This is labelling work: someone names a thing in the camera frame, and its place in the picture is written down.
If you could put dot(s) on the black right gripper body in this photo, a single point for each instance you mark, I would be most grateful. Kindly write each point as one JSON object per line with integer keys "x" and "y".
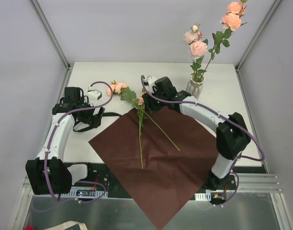
{"x": 148, "y": 103}

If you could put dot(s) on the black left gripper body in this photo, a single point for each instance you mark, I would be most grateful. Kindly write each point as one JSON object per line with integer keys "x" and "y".
{"x": 96, "y": 117}

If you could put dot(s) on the pink artificial flower bouquet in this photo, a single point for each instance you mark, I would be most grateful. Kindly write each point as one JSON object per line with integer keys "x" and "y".
{"x": 130, "y": 96}

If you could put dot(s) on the light pink rose stem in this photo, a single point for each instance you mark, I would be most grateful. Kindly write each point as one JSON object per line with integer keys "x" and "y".
{"x": 197, "y": 50}

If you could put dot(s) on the red and maroon wrapping paper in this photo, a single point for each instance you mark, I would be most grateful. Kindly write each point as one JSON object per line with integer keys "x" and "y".
{"x": 161, "y": 165}

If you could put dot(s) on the orange pink rose stem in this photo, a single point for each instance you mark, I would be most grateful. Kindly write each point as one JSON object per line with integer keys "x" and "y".
{"x": 230, "y": 23}

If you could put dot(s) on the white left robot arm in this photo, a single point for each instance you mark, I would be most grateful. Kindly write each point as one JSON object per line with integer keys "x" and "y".
{"x": 47, "y": 173}

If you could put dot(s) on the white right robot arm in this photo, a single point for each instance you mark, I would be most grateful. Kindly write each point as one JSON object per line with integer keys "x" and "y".
{"x": 232, "y": 136}

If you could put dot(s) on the beige ceramic vase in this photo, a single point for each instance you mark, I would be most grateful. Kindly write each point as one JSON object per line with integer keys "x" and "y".
{"x": 195, "y": 86}

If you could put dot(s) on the red cloth item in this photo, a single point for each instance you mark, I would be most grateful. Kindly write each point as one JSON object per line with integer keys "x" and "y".
{"x": 29, "y": 228}

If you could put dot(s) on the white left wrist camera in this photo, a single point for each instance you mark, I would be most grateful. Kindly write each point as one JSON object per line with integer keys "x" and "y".
{"x": 95, "y": 94}

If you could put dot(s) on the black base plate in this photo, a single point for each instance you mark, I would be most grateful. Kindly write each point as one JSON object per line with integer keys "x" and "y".
{"x": 98, "y": 172}

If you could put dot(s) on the left white cable duct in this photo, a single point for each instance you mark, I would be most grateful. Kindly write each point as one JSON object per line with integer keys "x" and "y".
{"x": 85, "y": 194}

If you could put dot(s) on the white cable duct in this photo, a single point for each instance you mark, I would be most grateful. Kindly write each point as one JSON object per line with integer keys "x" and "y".
{"x": 209, "y": 196}
{"x": 85, "y": 194}

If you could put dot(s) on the left rear frame post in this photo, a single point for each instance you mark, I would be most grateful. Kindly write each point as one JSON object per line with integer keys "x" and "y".
{"x": 49, "y": 32}

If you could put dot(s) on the frame post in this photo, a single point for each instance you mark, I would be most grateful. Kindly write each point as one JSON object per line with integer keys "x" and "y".
{"x": 49, "y": 32}
{"x": 268, "y": 16}

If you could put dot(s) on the right white cable duct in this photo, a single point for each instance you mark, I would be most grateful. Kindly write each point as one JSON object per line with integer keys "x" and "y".
{"x": 209, "y": 196}

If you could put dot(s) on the aluminium frame rail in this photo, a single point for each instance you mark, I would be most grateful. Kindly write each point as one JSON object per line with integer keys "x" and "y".
{"x": 255, "y": 180}

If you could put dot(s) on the right rear frame post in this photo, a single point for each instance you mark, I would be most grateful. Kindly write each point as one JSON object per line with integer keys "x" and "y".
{"x": 268, "y": 16}

